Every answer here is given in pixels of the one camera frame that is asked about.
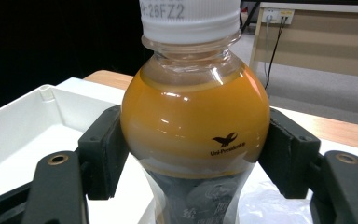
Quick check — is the white wall socket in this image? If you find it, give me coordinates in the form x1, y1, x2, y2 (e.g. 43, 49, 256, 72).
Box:
261, 7, 296, 25

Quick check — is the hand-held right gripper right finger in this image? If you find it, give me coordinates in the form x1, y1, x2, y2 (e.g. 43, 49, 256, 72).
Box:
257, 107, 322, 200

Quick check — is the orange drink bottle white cap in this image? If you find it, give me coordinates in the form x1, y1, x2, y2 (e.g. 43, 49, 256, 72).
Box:
119, 0, 271, 224

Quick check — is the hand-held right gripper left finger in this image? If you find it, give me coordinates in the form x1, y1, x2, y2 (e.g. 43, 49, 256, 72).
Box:
77, 105, 131, 201

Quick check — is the beige partition panel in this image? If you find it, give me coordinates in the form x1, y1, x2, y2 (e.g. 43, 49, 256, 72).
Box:
249, 2, 358, 79

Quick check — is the black hanging cable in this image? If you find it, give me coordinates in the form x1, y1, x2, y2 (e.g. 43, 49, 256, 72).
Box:
264, 16, 289, 91

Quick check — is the white and yellow plastic bag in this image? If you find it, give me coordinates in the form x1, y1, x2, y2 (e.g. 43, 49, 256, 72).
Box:
238, 179, 315, 224

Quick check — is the white plastic tray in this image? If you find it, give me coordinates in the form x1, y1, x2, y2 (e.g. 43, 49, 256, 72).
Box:
0, 83, 129, 203

